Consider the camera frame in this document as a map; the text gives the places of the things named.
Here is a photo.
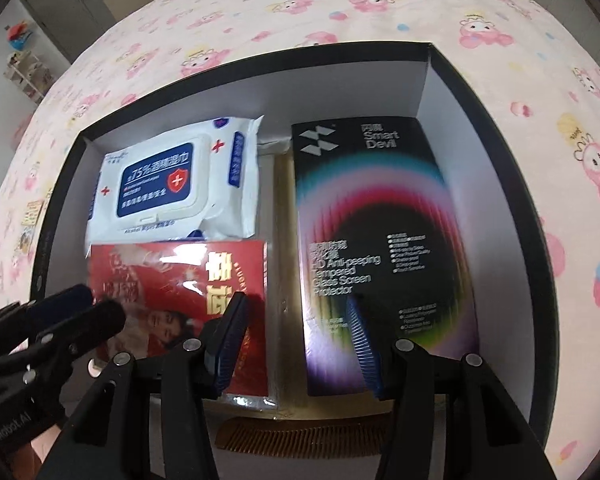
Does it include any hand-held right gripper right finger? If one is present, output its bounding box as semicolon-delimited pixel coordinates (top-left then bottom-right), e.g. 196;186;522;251
344;296;561;480

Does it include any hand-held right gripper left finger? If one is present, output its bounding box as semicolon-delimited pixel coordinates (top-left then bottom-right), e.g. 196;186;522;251
37;291;248;480

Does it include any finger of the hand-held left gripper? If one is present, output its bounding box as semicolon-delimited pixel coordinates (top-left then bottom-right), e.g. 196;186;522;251
0;284;95;341
24;300;127;372

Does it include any red printed packet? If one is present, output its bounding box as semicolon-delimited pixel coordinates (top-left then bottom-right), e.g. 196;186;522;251
87;239;278;408

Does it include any black rainbow screen protector box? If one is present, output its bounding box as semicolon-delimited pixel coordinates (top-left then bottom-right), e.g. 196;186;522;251
291;119;481;397

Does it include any white blue wet wipes pack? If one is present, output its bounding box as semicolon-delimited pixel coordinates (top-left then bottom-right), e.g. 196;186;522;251
84;115;265;256

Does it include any black cardboard storage box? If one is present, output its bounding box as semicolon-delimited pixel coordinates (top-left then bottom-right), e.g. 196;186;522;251
29;41;566;480

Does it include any brown wooden comb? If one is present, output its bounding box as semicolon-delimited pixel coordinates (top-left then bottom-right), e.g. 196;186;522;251
215;416;396;453

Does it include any white shelf rack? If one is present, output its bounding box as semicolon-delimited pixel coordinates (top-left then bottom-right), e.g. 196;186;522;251
4;52;56;103

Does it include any red blue plush toy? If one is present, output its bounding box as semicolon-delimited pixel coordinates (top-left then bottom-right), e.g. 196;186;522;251
5;20;33;53

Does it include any grey door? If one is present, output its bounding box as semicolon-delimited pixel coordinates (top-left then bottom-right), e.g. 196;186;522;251
17;0;118;63

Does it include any pink cartoon printed blanket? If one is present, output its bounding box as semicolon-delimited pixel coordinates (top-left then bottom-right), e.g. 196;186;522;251
0;0;600;480

